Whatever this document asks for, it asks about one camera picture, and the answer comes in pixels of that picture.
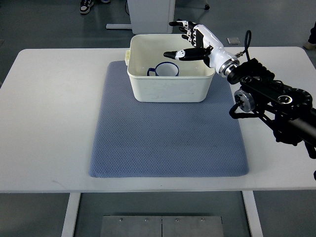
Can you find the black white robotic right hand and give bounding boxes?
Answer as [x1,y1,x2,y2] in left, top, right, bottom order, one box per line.
[163,20,239,77]

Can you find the blue enamel mug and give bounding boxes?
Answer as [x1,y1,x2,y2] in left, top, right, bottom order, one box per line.
[147,62,179,77]

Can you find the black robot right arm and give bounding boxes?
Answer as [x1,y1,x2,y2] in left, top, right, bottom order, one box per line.
[227,31,316,159]

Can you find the white plastic box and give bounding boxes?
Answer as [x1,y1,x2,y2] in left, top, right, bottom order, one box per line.
[125,34,215,103]

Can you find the small grey floor plate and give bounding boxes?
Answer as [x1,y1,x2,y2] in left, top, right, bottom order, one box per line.
[227,37,241,45]

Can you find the person foot at right edge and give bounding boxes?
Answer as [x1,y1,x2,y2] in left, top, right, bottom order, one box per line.
[303,23,316,50]

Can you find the blue textured mat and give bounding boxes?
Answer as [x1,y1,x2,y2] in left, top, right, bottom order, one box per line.
[89,61,249,178]

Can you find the black white sneaker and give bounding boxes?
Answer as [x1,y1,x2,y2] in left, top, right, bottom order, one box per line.
[79,0,94,15]

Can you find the white table right leg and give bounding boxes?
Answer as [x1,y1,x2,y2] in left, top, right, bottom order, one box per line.
[242,191,263,237]

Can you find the white table leg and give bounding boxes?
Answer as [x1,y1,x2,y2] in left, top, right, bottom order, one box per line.
[61,193,81,237]
[242,191,263,237]

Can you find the grey metal floor plate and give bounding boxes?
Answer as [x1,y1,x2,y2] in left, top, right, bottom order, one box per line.
[100,216,224,237]

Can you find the white table left leg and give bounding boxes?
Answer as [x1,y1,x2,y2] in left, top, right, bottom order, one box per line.
[61,193,81,237]

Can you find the white cabinet pedestal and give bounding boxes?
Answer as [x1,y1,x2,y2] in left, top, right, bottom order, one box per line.
[106,0,175,35]

